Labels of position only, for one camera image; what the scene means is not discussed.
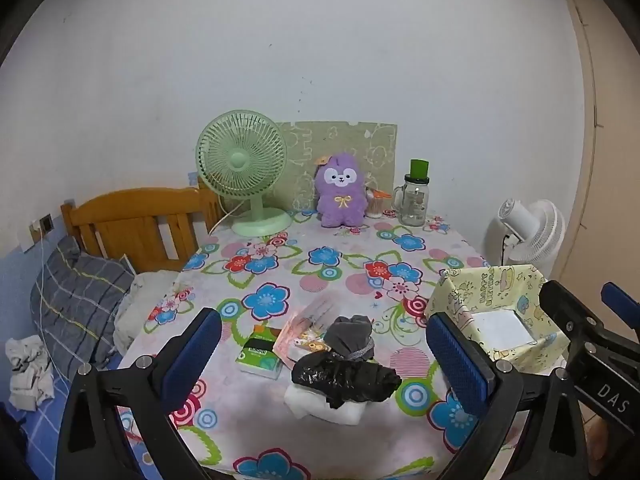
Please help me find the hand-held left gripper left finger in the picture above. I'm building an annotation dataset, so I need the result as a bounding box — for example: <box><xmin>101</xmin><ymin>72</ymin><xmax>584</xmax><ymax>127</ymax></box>
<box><xmin>55</xmin><ymin>307</ymin><xmax>223</xmax><ymax>480</ymax></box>

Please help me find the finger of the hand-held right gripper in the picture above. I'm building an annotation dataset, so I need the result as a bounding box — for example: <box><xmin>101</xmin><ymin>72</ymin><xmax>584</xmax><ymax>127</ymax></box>
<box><xmin>539</xmin><ymin>280</ymin><xmax>601</xmax><ymax>368</ymax></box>
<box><xmin>601</xmin><ymin>282</ymin><xmax>640</xmax><ymax>333</ymax></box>

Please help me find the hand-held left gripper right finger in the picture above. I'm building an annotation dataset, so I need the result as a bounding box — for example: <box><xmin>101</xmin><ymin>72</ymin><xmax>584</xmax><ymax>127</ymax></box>
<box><xmin>425</xmin><ymin>311</ymin><xmax>591</xmax><ymax>480</ymax></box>

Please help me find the green tissue packet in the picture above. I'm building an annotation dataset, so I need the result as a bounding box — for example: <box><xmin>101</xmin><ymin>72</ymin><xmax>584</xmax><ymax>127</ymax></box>
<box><xmin>235</xmin><ymin>325</ymin><xmax>283</xmax><ymax>381</ymax></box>

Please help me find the yellow cartoon-print box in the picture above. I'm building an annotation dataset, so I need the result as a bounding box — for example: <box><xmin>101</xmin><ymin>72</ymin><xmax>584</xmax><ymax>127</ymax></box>
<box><xmin>425</xmin><ymin>264</ymin><xmax>573</xmax><ymax>373</ymax></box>

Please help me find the pink wipes packet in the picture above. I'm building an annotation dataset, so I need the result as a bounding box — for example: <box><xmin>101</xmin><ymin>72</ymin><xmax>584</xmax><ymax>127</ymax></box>
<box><xmin>274</xmin><ymin>294</ymin><xmax>341</xmax><ymax>366</ymax></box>

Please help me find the grey sock bundle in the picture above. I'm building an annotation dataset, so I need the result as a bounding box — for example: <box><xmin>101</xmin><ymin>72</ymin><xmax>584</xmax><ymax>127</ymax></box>
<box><xmin>325</xmin><ymin>315</ymin><xmax>376</xmax><ymax>361</ymax></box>

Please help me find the black plastic bag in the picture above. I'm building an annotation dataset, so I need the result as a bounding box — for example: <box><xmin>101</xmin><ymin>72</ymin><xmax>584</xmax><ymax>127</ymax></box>
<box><xmin>291</xmin><ymin>350</ymin><xmax>402</xmax><ymax>409</ymax></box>

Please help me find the white soft pack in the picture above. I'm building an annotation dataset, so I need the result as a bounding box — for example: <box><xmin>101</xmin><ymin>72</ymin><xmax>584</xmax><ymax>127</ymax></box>
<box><xmin>284</xmin><ymin>382</ymin><xmax>368</xmax><ymax>426</ymax></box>

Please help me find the white bedding cloth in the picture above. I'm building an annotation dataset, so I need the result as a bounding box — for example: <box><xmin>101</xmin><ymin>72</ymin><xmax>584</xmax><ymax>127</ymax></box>
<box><xmin>114</xmin><ymin>270</ymin><xmax>181</xmax><ymax>356</ymax></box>

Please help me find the white standing fan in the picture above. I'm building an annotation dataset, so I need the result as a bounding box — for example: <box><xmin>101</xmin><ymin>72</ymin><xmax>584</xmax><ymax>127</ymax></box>
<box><xmin>487</xmin><ymin>199</ymin><xmax>566</xmax><ymax>281</ymax></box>

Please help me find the grey plaid pillow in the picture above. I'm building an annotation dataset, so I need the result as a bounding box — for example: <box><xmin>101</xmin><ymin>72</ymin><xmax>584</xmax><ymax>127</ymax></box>
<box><xmin>30</xmin><ymin>237</ymin><xmax>136</xmax><ymax>376</ymax></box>

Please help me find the floral tablecloth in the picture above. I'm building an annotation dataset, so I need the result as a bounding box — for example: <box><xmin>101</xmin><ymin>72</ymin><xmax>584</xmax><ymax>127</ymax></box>
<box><xmin>115</xmin><ymin>210</ymin><xmax>551</xmax><ymax>480</ymax></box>

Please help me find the beige door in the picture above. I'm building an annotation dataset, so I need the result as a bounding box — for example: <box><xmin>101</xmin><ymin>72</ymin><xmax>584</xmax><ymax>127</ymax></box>
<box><xmin>560</xmin><ymin>0</ymin><xmax>640</xmax><ymax>311</ymax></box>

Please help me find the wooden bed headboard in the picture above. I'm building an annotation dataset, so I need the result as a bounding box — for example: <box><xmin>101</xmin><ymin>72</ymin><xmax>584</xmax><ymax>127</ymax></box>
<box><xmin>61</xmin><ymin>182</ymin><xmax>226</xmax><ymax>273</ymax></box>

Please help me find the glass jar with green lid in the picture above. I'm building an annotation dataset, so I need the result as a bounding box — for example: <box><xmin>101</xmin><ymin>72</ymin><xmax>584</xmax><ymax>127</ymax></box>
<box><xmin>393</xmin><ymin>159</ymin><xmax>432</xmax><ymax>227</ymax></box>

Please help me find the crumpled white cloth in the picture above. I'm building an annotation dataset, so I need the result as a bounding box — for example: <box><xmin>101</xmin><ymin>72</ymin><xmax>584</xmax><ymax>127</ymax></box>
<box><xmin>5</xmin><ymin>335</ymin><xmax>55</xmax><ymax>411</ymax></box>

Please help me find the orange-lidded swab container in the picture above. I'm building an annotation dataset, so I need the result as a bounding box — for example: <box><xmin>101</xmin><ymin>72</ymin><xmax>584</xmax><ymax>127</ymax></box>
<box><xmin>365</xmin><ymin>185</ymin><xmax>391</xmax><ymax>219</ymax></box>

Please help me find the green desk fan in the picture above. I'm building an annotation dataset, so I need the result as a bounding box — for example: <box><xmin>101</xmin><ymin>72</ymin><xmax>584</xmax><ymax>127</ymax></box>
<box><xmin>195</xmin><ymin>109</ymin><xmax>293</xmax><ymax>237</ymax></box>

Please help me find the purple plush toy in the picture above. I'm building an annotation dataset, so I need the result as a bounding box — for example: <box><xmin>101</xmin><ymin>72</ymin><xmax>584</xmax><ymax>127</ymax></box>
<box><xmin>314</xmin><ymin>154</ymin><xmax>372</xmax><ymax>228</ymax></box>

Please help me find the green patterned board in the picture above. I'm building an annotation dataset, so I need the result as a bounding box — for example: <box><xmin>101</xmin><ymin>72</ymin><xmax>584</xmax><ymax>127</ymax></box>
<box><xmin>277</xmin><ymin>121</ymin><xmax>398</xmax><ymax>211</ymax></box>

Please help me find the white fan cable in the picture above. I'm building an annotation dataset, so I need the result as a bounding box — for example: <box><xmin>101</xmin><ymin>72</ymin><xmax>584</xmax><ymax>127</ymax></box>
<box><xmin>209</xmin><ymin>202</ymin><xmax>243</xmax><ymax>236</ymax></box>

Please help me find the thin white cable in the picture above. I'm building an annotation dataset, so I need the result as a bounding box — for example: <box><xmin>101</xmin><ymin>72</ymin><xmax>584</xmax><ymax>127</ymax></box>
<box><xmin>40</xmin><ymin>237</ymin><xmax>68</xmax><ymax>378</ymax></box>

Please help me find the white wall socket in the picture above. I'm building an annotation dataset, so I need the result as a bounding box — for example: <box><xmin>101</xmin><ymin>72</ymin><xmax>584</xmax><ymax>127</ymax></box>
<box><xmin>20</xmin><ymin>222</ymin><xmax>45</xmax><ymax>253</ymax></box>

